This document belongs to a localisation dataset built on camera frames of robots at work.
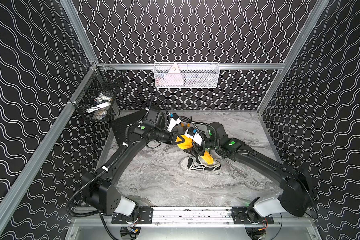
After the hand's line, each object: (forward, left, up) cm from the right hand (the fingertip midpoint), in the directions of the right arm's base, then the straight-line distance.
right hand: (188, 141), depth 78 cm
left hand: (-2, +2, +6) cm, 7 cm away
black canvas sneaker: (-4, -1, -18) cm, 18 cm away
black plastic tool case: (+30, +46, -15) cm, 57 cm away
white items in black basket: (+8, +43, +15) cm, 46 cm away
